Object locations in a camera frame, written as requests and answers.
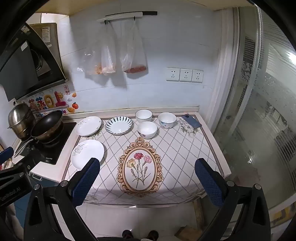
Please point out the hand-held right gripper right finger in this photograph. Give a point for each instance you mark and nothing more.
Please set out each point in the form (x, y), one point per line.
(209, 183)

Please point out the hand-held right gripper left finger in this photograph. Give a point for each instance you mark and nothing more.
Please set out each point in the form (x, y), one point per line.
(85, 183)

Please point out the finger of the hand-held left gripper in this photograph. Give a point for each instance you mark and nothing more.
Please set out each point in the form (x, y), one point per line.
(27, 162)
(7, 153)

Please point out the white bowl with blue flowers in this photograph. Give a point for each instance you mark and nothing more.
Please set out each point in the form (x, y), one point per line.
(167, 120)

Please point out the white plate with grey flower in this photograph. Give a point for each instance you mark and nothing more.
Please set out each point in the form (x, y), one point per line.
(86, 153)

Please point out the wooden table leg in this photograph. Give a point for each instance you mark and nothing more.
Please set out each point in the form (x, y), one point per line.
(198, 213)

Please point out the stainless steel pot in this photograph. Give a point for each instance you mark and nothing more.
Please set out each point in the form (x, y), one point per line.
(18, 118)

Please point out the printed flower table mat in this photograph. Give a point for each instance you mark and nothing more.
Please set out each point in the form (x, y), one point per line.
(180, 157)

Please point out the black induction cooktop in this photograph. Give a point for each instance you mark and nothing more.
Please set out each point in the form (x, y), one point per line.
(62, 139)

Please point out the black frying pan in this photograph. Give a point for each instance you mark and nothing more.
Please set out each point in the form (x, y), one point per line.
(46, 122)

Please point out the wooden block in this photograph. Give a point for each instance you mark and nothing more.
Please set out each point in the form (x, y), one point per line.
(186, 232)

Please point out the white plate with leaf print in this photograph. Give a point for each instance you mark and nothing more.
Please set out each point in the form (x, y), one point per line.
(88, 126)

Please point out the blue smartphone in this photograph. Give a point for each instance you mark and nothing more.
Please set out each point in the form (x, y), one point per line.
(191, 121)

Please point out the person's left shoe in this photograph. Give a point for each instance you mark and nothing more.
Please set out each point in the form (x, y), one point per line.
(128, 234)

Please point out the person's shoe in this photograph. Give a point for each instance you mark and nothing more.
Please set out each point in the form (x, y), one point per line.
(153, 235)
(128, 234)

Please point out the white plate with dark stripes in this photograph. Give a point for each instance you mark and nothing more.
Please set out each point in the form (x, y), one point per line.
(118, 125)

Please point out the person's right shoe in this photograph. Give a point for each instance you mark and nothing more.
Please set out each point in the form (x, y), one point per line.
(153, 235)

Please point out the frosted glass sliding door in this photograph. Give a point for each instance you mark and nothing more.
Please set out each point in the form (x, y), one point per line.
(254, 115)

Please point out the white bowl with red flower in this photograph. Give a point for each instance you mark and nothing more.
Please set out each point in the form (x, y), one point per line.
(147, 129)

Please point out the white bowl with dark rim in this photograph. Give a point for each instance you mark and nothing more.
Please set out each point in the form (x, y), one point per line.
(143, 115)

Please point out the black range hood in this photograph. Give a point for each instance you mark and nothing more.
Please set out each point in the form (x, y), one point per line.
(18, 64)

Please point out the clear bag with orange contents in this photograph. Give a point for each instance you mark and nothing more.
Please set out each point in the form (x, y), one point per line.
(92, 62)

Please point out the clear bag with pale contents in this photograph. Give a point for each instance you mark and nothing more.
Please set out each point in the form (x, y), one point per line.
(108, 60)

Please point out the bronze chimney cover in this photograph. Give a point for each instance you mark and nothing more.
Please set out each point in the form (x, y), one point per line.
(47, 34)

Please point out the clear bag with red contents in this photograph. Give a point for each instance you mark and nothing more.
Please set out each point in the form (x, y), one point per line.
(134, 58)

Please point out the colourful cartoon wall sticker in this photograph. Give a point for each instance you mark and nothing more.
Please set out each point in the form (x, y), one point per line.
(49, 100)

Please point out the white wall socket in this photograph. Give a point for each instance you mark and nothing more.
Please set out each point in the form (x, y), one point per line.
(197, 76)
(173, 74)
(185, 75)

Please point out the wall hook rail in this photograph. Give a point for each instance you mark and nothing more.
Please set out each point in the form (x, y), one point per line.
(124, 15)

